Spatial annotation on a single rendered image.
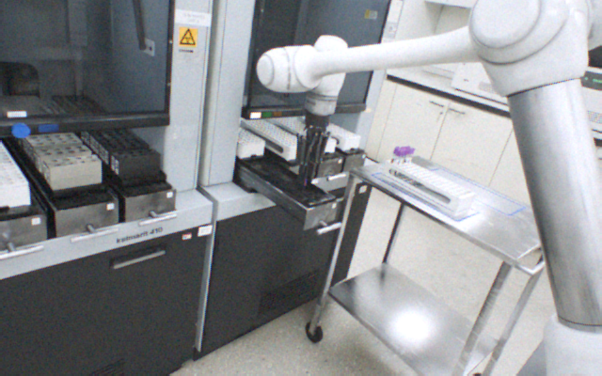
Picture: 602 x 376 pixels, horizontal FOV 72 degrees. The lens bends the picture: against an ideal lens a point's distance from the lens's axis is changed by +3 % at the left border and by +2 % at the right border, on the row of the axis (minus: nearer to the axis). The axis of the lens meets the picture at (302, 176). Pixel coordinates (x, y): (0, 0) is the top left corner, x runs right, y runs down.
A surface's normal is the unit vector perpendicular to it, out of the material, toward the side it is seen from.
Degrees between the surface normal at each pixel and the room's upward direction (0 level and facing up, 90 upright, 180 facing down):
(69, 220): 90
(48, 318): 90
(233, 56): 90
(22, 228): 90
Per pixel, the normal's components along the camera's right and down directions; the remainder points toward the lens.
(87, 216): 0.68, 0.41
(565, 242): -0.72, 0.17
